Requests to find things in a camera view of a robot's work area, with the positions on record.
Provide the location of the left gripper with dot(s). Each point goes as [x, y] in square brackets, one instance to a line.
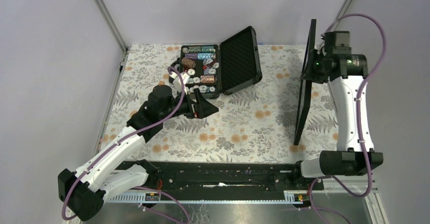
[205, 108]

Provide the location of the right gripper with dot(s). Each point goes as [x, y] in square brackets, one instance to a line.
[309, 75]

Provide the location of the wooden picture frame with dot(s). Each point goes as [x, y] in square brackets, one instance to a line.
[305, 87]

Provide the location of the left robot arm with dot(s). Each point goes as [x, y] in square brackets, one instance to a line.
[85, 190]

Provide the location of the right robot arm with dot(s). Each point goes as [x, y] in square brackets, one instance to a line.
[343, 72]

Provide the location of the orange poker chip stack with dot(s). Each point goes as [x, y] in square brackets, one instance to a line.
[208, 79]

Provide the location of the brown poker chip stack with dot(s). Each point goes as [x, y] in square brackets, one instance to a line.
[188, 63]

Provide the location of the black poker chip case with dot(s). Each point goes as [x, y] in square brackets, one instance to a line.
[235, 63]

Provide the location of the floral tablecloth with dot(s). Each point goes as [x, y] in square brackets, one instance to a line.
[254, 125]

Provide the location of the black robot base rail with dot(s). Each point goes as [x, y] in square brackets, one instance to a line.
[222, 182]

